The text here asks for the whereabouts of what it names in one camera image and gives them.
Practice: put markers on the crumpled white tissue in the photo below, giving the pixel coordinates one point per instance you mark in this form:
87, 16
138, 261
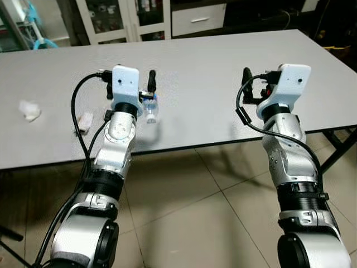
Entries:
29, 110

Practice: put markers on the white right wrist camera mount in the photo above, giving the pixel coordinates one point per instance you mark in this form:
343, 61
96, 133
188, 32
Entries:
290, 84

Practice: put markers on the white drawer front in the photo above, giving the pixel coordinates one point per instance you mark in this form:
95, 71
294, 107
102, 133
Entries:
198, 21

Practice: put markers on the clear plastic bottle blue label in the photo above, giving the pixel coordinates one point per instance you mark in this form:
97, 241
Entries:
150, 110

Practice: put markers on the white glass door cabinet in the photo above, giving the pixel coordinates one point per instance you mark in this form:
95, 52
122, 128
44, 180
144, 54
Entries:
111, 19

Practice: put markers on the small white wrapper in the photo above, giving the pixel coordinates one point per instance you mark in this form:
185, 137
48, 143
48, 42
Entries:
85, 121

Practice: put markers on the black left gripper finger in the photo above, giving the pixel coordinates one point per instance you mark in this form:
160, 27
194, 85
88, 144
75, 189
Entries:
152, 81

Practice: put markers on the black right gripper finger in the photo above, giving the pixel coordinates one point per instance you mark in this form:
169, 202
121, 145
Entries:
247, 78

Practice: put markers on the black metal table legs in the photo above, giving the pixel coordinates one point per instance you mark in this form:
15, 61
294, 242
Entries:
337, 149

